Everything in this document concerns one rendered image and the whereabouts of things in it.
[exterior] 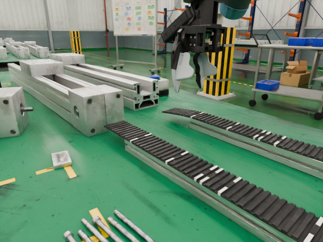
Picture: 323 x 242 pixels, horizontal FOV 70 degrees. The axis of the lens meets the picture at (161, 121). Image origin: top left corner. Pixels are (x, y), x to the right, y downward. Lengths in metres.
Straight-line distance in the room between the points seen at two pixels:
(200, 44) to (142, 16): 5.99
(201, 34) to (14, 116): 0.45
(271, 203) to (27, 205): 0.32
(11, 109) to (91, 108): 0.17
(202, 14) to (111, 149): 0.34
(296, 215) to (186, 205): 0.13
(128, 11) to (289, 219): 6.64
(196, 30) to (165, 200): 0.34
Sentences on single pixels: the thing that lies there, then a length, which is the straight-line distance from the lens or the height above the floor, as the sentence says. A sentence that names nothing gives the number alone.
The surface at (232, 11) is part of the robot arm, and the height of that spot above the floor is 1.06.
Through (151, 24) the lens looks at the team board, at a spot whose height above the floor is 1.23.
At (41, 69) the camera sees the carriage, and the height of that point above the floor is 0.89.
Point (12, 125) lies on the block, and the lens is 0.62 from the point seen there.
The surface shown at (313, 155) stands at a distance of 0.46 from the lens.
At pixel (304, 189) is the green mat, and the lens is 0.43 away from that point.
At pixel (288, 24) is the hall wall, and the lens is 8.89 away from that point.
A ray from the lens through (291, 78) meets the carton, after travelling 5.55.
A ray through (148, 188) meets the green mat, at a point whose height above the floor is 0.78.
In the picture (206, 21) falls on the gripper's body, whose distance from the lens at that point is 0.53.
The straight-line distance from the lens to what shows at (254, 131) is 0.51.
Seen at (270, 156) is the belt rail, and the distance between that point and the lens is 0.49.
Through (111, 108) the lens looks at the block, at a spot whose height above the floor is 0.84.
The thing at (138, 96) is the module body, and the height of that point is 0.82.
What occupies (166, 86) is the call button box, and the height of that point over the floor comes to 0.81.
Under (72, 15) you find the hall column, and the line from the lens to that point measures 10.95.
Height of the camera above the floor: 1.00
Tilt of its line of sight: 21 degrees down
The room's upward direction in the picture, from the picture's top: straight up
